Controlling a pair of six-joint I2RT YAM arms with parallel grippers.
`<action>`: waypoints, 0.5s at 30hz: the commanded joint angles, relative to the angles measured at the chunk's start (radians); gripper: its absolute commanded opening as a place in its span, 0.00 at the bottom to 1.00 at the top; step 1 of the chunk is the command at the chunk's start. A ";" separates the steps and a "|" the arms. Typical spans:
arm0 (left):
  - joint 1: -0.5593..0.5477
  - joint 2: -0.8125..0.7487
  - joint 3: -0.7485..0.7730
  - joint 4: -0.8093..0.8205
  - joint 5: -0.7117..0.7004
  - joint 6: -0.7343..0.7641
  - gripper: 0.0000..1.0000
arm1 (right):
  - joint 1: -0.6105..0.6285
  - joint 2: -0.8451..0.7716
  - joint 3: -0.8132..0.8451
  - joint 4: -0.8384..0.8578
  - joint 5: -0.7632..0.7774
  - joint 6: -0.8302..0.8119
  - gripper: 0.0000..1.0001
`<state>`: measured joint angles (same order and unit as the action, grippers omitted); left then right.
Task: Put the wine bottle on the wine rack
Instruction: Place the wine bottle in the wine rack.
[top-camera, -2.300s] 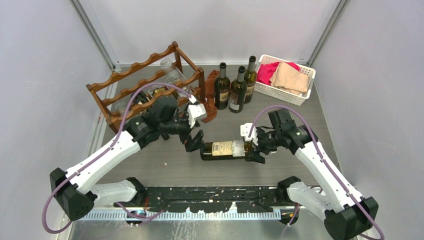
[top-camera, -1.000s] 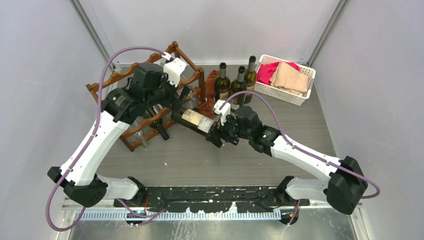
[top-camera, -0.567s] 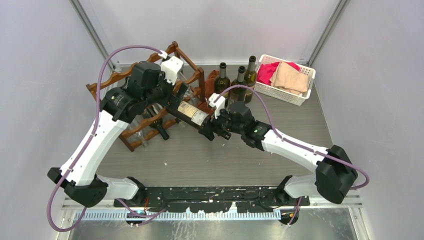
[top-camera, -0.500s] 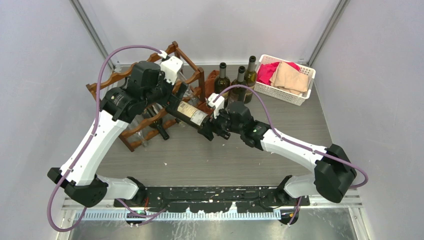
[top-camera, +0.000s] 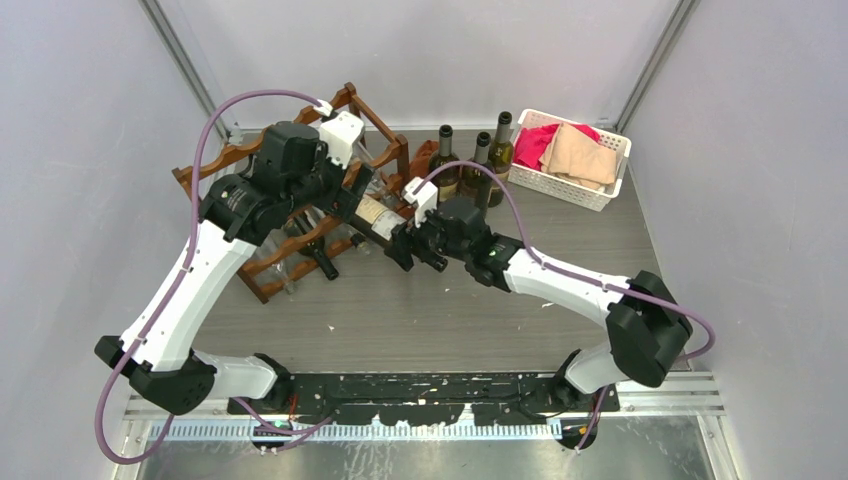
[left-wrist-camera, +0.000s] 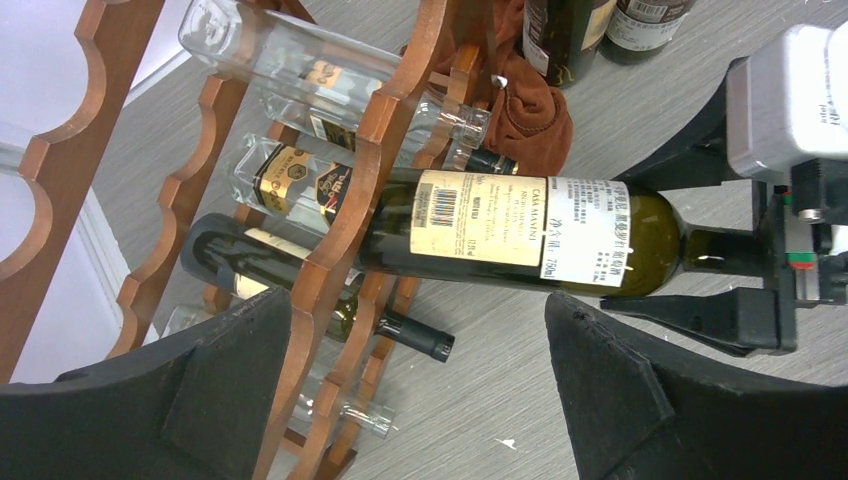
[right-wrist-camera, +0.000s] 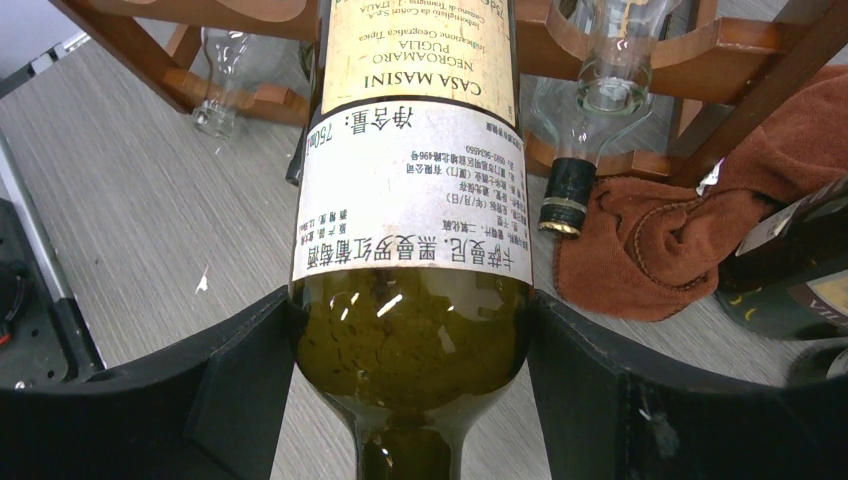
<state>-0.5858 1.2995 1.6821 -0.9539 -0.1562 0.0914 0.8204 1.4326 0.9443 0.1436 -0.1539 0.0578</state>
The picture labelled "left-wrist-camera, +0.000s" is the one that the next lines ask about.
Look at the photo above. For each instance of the clear bottle gold cap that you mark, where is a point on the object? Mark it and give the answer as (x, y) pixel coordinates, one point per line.
(294, 184)

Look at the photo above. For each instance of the square clear bottle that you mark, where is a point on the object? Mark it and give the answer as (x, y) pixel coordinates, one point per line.
(376, 419)

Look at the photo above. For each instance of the clear bottle front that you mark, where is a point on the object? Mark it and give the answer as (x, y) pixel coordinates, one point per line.
(310, 79)

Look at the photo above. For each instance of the clear glass bottle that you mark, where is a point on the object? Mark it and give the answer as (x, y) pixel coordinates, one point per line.
(183, 317)

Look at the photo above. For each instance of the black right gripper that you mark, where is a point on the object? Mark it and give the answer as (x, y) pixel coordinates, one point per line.
(803, 223)

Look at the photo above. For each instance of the green wine bottle silver neck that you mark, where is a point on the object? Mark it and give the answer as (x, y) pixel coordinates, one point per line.
(560, 37)

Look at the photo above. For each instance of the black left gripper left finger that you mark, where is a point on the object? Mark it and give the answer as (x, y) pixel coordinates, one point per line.
(192, 405)

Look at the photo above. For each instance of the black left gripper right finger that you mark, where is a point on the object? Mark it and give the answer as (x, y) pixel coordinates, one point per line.
(639, 407)

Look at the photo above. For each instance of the dark wine bottle cream label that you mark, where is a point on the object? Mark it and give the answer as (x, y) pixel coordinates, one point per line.
(597, 238)

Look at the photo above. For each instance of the brown suede cloth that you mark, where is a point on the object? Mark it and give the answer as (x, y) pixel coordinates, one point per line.
(531, 122)

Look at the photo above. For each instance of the wooden wine rack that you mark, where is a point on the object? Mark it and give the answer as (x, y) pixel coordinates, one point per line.
(59, 166)

